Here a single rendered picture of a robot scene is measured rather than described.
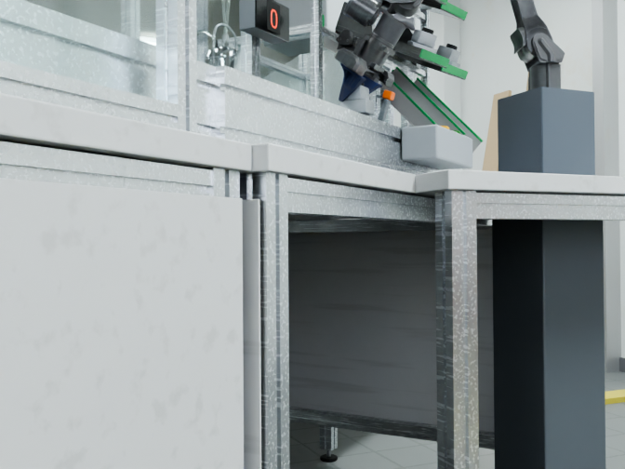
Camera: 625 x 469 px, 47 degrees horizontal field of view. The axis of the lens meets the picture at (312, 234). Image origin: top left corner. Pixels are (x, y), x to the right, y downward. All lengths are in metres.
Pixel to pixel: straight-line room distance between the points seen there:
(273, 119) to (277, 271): 0.23
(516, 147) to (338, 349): 1.13
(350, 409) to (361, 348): 0.21
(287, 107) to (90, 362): 0.50
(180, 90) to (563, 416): 1.07
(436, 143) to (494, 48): 4.21
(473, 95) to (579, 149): 4.07
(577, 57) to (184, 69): 4.20
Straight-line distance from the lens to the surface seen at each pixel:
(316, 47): 1.88
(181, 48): 0.75
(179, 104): 0.73
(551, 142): 1.52
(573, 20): 4.91
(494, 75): 5.44
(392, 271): 2.33
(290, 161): 0.81
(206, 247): 0.71
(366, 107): 1.55
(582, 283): 1.54
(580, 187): 1.24
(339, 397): 2.47
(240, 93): 0.89
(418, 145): 1.30
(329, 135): 1.07
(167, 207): 0.67
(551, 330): 1.50
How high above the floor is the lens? 0.75
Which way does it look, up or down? 1 degrees up
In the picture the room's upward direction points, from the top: straight up
